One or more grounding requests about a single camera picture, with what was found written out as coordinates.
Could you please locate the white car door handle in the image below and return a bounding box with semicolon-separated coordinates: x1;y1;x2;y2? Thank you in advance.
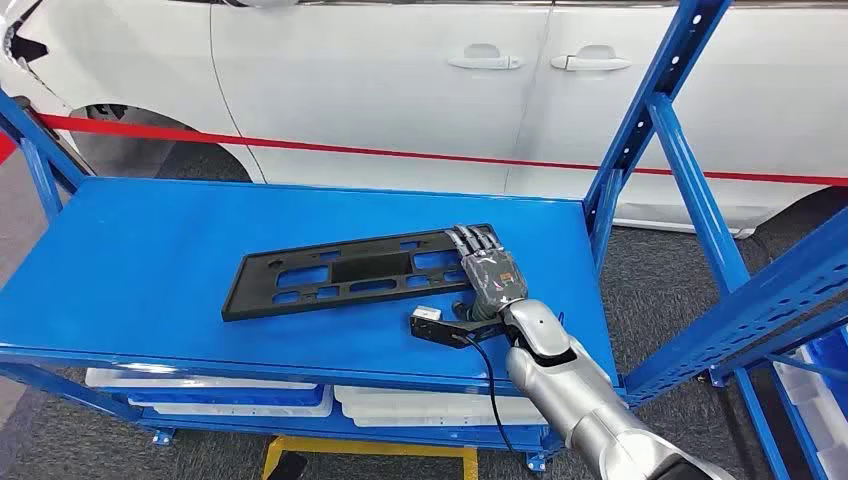
447;43;525;72
550;44;633;73

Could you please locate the blue metal shelf rack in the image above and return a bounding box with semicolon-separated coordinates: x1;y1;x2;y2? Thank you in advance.
705;301;848;480
0;0;848;473

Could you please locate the black left wrist camera bracket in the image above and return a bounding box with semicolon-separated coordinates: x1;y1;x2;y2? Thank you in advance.
268;452;309;480

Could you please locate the black plastic panel part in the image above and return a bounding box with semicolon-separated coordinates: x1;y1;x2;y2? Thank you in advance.
221;223;498;323

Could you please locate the yellow floor tape square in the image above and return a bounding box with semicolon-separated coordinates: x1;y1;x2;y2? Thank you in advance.
261;435;480;480

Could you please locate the white car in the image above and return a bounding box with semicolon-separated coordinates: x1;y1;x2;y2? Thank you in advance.
0;0;848;243

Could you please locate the blue plastic crate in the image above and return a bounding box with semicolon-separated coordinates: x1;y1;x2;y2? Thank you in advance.
129;386;327;407
801;327;848;419

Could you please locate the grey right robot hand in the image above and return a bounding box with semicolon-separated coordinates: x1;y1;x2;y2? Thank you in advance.
445;224;529;306

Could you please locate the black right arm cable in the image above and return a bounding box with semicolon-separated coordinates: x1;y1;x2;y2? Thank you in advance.
452;333;535;473

